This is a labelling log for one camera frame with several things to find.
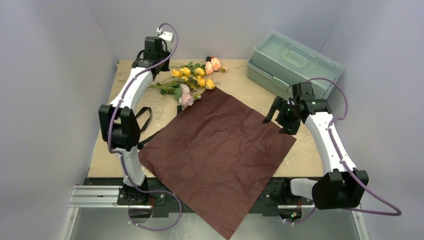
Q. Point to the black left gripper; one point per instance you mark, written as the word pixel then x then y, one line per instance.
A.
pixel 165 68

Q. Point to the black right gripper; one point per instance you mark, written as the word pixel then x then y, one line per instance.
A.
pixel 282 110

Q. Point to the yellow fake flower stem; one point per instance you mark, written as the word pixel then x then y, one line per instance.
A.
pixel 188 79

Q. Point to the peach fake rose stem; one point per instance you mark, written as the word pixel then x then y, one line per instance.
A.
pixel 207 68

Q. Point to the dark red wrapping paper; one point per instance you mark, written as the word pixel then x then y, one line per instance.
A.
pixel 216 140

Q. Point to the pink fake rose stem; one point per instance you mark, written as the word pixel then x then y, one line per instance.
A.
pixel 185 96

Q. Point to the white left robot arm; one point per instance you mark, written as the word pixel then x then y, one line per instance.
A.
pixel 118 121

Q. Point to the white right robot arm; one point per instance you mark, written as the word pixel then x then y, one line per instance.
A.
pixel 341 186

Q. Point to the green plastic toolbox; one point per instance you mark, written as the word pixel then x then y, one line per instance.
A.
pixel 277 62

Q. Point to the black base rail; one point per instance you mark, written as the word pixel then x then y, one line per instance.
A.
pixel 216 200

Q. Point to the aluminium frame rail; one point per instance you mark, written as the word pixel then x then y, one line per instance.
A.
pixel 93 214

